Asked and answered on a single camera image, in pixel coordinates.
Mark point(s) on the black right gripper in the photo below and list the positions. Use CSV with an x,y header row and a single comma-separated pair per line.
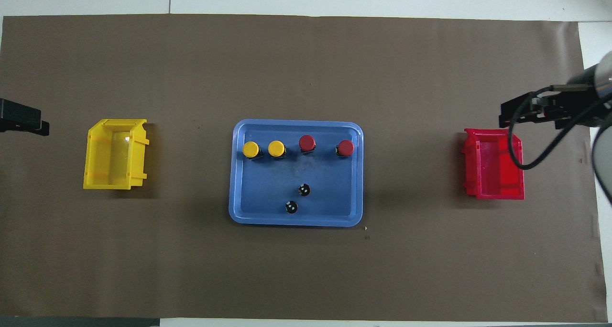
x,y
581,78

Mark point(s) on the red push button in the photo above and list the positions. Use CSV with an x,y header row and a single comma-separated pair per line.
x,y
307,143
345,147

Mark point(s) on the yellow push button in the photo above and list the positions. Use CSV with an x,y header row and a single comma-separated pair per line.
x,y
251,149
277,148

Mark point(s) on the red plastic bin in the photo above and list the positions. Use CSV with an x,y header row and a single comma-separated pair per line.
x,y
492,169

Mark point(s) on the yellow plastic bin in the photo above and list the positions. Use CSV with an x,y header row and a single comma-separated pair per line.
x,y
107,155

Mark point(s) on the brown paper table mat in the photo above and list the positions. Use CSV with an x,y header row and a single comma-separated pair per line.
x,y
306,54

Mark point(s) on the blue plastic tray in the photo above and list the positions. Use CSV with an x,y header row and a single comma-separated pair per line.
x,y
267,193

